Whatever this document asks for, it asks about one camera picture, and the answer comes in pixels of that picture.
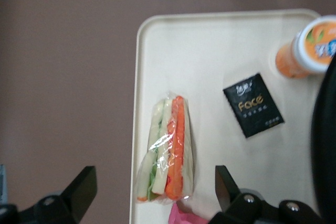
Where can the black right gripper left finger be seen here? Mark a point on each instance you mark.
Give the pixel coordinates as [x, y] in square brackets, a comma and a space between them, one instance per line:
[81, 195]

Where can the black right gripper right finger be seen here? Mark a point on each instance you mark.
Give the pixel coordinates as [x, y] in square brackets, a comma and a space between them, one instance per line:
[227, 190]

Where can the triangle sandwich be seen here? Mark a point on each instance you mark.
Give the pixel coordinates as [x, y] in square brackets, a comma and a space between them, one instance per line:
[170, 150]

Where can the beige plastic tray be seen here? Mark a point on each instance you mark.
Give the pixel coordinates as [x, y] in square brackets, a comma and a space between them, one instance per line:
[223, 45]

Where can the pink snack pack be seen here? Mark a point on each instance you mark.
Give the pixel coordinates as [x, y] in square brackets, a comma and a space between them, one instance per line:
[183, 214]

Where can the black tissue pack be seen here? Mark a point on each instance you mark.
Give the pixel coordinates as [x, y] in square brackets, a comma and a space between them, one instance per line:
[253, 106]

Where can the black round object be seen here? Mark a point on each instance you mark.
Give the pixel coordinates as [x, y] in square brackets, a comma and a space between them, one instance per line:
[326, 142]

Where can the orange lid drink cup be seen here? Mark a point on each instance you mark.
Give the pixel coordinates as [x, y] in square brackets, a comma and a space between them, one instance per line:
[302, 51]

